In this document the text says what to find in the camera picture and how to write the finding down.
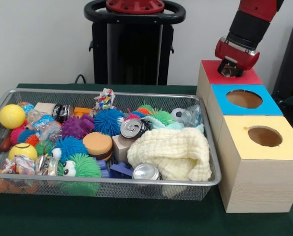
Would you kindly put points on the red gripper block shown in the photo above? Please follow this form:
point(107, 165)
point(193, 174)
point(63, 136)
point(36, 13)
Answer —
point(235, 54)

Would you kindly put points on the black crushed soda can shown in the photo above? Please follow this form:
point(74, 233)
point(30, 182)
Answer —
point(134, 127)

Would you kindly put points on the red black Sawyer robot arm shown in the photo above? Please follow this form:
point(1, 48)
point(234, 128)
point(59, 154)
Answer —
point(254, 22)

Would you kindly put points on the wooden box with three holes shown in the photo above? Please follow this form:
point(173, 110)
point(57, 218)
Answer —
point(259, 184)

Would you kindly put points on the shallow clear mesh bin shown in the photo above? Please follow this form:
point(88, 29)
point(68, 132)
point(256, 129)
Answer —
point(136, 190)

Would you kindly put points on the small black white soccer ball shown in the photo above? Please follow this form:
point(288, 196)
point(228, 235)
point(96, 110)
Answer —
point(178, 115)

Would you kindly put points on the cream waffle cloth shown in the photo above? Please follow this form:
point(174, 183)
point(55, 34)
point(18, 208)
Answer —
point(171, 152)

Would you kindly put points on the silver crushed can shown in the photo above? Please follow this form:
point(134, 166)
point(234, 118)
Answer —
point(146, 172)

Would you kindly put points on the toy hamburger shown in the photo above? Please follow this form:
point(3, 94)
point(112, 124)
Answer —
point(97, 145)

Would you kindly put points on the purple spiky ball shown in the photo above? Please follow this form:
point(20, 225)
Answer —
point(77, 126)

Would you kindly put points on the green fuzzy toy with eyes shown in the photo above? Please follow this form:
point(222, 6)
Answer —
point(87, 166)

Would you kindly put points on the blue fuzzy toy with eyes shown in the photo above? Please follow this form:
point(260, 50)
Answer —
point(70, 147)

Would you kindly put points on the yellow smiley face ball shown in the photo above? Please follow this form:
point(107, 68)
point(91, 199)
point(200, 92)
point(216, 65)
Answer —
point(23, 151)

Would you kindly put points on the plain yellow ball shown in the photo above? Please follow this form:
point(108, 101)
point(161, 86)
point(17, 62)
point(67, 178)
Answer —
point(12, 116)

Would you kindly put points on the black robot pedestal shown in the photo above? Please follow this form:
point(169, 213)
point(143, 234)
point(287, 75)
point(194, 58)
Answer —
point(136, 49)

